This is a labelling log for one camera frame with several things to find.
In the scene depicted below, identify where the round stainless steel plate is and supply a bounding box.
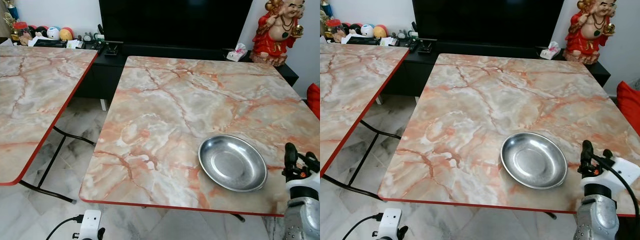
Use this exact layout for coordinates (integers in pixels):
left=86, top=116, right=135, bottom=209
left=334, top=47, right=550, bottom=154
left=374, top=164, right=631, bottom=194
left=198, top=134, right=268, bottom=193
left=500, top=132, right=568, bottom=190

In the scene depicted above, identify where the red cushion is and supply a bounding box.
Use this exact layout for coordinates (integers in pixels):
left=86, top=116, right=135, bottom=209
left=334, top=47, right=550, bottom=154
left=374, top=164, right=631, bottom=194
left=616, top=80, right=640, bottom=136
left=306, top=83, right=321, bottom=120

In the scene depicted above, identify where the marble pattern folding table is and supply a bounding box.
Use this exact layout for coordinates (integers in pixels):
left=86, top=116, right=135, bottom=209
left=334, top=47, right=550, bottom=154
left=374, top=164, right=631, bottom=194
left=320, top=42, right=410, bottom=176
left=0, top=45, right=99, bottom=186
left=377, top=52, right=640, bottom=217
left=79, top=55, right=321, bottom=217

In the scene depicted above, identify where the white tissue pack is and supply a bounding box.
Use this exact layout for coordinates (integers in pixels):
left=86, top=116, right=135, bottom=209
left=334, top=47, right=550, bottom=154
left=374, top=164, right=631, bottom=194
left=226, top=43, right=248, bottom=62
left=545, top=41, right=562, bottom=61

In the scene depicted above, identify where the red laughing Buddha statue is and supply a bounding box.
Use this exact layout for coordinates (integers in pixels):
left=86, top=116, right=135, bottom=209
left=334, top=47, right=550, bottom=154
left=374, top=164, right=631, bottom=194
left=564, top=0, right=617, bottom=65
left=250, top=0, right=305, bottom=67

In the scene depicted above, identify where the red lid snack jar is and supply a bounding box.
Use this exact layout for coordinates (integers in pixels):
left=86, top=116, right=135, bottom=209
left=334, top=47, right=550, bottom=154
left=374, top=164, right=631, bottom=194
left=326, top=19, right=346, bottom=41
left=12, top=21, right=30, bottom=44

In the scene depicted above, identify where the black television stand foot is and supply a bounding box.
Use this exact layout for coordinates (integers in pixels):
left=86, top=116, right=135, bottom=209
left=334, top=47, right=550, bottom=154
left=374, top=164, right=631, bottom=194
left=102, top=40, right=125, bottom=56
left=418, top=38, right=439, bottom=54

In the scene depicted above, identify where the black flat screen television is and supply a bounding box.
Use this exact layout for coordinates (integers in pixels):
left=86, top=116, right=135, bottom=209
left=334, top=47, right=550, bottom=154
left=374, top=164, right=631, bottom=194
left=412, top=0, right=568, bottom=49
left=98, top=0, right=254, bottom=50

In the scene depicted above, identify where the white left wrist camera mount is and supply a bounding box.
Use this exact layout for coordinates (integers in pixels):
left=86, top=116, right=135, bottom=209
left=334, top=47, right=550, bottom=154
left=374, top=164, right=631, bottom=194
left=77, top=210, right=102, bottom=240
left=376, top=208, right=403, bottom=240

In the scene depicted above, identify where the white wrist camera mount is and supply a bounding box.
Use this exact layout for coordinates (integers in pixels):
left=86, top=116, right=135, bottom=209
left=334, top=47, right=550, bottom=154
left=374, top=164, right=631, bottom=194
left=285, top=170, right=321, bottom=201
left=376, top=208, right=403, bottom=240
left=582, top=157, right=640, bottom=190
left=77, top=210, right=102, bottom=240

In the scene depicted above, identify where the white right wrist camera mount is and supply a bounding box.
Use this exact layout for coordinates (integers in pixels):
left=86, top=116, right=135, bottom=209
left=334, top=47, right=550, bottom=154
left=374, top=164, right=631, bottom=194
left=582, top=157, right=640, bottom=190
left=285, top=170, right=321, bottom=201

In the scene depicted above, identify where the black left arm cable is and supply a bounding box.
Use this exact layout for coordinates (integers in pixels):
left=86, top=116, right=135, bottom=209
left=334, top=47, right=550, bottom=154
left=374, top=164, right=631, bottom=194
left=46, top=214, right=84, bottom=240
left=341, top=213, right=384, bottom=240

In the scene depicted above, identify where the black metal table leg frame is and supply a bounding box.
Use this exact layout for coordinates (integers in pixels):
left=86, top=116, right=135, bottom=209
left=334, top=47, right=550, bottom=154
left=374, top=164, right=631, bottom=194
left=19, top=126, right=96, bottom=204
left=321, top=119, right=405, bottom=201

